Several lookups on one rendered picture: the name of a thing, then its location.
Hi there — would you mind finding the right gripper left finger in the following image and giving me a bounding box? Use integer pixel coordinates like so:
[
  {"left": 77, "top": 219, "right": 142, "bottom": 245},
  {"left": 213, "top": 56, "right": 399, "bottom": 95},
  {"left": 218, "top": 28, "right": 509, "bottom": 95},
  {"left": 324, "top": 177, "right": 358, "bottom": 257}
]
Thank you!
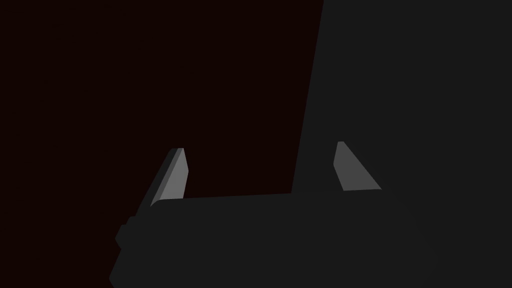
[{"left": 136, "top": 147, "right": 190, "bottom": 217}]

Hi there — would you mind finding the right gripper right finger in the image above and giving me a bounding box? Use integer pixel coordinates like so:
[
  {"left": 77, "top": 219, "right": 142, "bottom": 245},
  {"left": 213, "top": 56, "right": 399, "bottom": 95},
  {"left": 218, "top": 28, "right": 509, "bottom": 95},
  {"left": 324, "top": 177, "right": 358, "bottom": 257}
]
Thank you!
[{"left": 333, "top": 141, "right": 383, "bottom": 192}]

